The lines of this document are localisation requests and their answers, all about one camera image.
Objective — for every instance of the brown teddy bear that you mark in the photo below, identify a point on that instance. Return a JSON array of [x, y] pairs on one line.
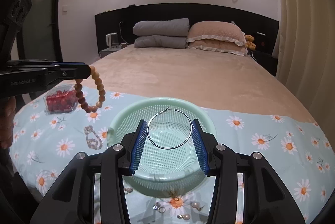
[[250, 42]]

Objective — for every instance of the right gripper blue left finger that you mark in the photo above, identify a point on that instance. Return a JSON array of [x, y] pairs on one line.
[[140, 137]]

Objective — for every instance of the mint green plastic basket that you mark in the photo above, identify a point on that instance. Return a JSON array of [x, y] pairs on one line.
[[169, 161]]

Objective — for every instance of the pearl stud pair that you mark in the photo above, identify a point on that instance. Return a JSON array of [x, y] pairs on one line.
[[196, 205]]

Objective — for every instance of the crystal stud earring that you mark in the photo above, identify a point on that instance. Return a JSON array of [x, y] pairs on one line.
[[156, 206]]

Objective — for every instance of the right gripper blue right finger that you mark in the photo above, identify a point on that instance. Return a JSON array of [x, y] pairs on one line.
[[200, 148]]

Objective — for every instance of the white light switch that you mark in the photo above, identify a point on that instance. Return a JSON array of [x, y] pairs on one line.
[[65, 8]]

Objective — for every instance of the upper grey folded quilt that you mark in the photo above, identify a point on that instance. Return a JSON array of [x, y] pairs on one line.
[[171, 28]]

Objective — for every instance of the upper beige frilled pillow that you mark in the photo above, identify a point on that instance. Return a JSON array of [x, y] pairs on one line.
[[216, 30]]

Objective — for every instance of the white bedside appliance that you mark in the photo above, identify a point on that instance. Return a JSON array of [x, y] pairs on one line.
[[112, 40]]

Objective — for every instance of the beige frilled pillow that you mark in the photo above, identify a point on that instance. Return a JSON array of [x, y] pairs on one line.
[[218, 46], [216, 30]]

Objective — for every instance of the dark framed glass door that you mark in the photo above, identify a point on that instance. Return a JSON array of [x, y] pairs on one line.
[[39, 38]]

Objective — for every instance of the daisy print blue cloth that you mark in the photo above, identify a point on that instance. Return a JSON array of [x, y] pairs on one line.
[[299, 152]]

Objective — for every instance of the clear box of cherry tomatoes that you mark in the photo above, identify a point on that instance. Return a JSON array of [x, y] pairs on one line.
[[61, 99]]

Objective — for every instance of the white bedside table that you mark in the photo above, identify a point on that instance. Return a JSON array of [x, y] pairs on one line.
[[108, 51]]

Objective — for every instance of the large silver hoop earring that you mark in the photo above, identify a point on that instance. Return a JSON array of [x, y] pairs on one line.
[[169, 129]]

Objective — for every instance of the black headboard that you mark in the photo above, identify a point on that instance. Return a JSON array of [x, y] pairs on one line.
[[262, 28]]

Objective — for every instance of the person's left hand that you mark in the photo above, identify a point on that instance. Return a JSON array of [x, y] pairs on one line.
[[7, 115]]

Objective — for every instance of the lower grey folded quilt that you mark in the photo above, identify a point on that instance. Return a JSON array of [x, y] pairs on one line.
[[160, 42]]

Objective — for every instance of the cream curtain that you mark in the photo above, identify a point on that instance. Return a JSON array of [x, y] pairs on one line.
[[306, 55]]

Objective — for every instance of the lower beige frilled pillow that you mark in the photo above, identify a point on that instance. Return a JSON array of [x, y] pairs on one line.
[[218, 46]]

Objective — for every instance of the grey folded quilt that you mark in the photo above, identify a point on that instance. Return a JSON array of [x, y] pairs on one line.
[[160, 42], [171, 28]]

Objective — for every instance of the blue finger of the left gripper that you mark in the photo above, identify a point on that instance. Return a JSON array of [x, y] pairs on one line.
[[71, 70]]

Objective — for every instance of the beige bed blanket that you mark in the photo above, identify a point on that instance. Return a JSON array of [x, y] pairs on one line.
[[208, 79]]

